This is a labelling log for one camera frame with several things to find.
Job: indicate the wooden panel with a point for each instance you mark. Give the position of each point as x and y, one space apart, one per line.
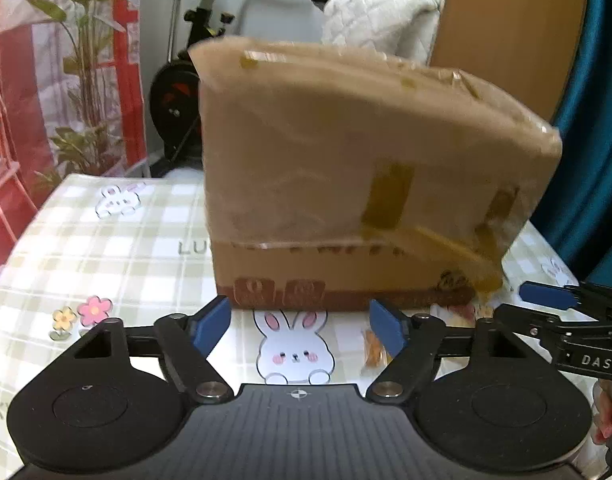
510 25

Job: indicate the clear packet of orange snacks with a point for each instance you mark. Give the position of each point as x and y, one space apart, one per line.
373 352

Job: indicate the black exercise bike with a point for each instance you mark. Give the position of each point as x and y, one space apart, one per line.
173 95

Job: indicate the green leafy plant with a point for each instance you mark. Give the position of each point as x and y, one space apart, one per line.
86 80

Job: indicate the brown cardboard box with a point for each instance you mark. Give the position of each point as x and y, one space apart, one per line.
336 160

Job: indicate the white quilted blanket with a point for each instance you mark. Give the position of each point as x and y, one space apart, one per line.
380 20

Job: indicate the red white printed cloth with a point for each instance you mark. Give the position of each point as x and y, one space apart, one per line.
16 110

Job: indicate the person's right hand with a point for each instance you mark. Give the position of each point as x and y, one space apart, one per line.
605 405

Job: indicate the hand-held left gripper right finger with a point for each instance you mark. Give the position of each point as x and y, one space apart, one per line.
385 327

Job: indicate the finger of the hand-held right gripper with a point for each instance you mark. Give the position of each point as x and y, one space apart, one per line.
525 321
545 294

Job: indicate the checked rabbit print tablecloth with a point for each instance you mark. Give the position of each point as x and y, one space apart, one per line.
111 260

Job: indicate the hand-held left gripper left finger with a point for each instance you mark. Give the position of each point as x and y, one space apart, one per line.
213 325

